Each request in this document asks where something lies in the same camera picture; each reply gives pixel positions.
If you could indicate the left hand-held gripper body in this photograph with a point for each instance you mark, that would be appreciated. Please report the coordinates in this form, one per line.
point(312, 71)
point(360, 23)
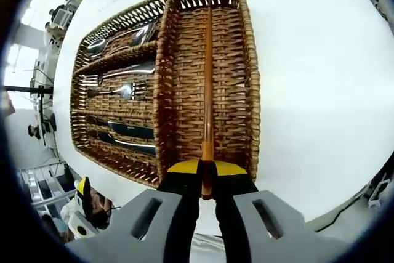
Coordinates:
point(77, 221)

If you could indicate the black monitor stand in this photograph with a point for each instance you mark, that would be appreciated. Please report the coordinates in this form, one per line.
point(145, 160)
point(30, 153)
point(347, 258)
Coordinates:
point(27, 88)

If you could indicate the silver metal fork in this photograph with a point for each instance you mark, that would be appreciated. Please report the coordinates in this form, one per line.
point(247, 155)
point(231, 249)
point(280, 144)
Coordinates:
point(92, 79)
point(124, 90)

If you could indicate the brown wicker storage slots basket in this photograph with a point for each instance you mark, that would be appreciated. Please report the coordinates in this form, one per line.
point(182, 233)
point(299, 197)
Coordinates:
point(184, 75)

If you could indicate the silver metal spoon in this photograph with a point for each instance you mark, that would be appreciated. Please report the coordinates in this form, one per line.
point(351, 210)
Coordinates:
point(95, 46)
point(143, 34)

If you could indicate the silver metal knife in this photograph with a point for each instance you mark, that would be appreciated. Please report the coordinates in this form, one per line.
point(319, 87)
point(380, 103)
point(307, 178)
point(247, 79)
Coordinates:
point(132, 129)
point(135, 146)

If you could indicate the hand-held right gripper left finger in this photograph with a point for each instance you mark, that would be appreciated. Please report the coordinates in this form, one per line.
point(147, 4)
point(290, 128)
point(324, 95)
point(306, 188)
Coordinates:
point(175, 201)

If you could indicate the white storage shelf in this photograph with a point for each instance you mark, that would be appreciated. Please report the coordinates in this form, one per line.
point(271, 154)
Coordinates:
point(46, 183)

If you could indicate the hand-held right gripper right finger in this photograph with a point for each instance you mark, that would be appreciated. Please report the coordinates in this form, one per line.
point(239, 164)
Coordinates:
point(237, 195)

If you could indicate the person's left hand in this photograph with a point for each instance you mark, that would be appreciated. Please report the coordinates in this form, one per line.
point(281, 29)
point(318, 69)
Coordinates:
point(101, 207)

